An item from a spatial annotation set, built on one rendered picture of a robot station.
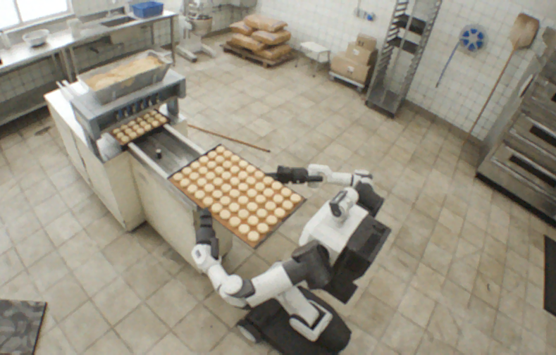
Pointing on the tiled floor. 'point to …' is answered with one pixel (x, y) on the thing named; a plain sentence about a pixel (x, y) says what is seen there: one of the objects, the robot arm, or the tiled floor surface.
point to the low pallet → (256, 55)
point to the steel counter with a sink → (133, 26)
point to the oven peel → (524, 33)
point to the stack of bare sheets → (4, 327)
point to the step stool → (315, 53)
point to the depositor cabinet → (106, 160)
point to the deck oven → (547, 134)
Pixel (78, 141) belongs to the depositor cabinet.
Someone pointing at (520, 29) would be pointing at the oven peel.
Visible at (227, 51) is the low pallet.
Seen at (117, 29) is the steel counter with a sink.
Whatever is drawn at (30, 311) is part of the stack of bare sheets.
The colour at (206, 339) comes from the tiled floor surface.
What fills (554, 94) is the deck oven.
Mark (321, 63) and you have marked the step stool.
